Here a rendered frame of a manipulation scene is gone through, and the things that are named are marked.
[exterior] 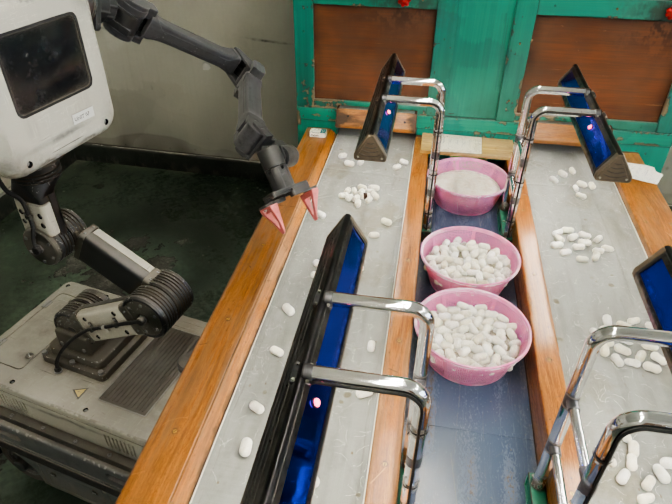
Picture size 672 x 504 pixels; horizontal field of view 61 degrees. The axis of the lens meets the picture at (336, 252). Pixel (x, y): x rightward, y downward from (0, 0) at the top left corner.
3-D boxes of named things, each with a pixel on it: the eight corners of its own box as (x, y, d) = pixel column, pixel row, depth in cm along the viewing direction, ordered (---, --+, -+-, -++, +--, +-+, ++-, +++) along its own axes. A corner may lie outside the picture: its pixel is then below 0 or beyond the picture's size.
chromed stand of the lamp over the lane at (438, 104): (368, 236, 175) (375, 97, 149) (375, 203, 191) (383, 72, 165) (429, 242, 173) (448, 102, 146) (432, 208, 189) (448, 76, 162)
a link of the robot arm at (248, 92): (231, 85, 171) (251, 56, 166) (247, 96, 173) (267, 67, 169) (228, 153, 137) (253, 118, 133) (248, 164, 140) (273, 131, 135)
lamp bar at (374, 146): (353, 160, 138) (354, 132, 133) (380, 74, 187) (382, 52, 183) (386, 163, 137) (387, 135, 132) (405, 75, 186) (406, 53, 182)
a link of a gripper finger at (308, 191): (294, 229, 142) (279, 194, 141) (317, 219, 145) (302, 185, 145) (306, 224, 136) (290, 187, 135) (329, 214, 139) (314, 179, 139)
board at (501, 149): (420, 153, 202) (420, 150, 201) (422, 135, 213) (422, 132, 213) (515, 161, 197) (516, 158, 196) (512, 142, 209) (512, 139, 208)
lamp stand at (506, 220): (500, 250, 170) (531, 108, 144) (496, 214, 186) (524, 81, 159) (565, 257, 168) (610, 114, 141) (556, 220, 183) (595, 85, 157)
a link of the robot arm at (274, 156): (250, 150, 136) (269, 141, 134) (264, 149, 142) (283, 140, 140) (262, 177, 136) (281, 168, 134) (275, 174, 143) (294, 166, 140)
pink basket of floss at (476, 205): (461, 230, 179) (466, 204, 173) (408, 193, 197) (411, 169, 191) (520, 206, 190) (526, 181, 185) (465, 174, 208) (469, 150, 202)
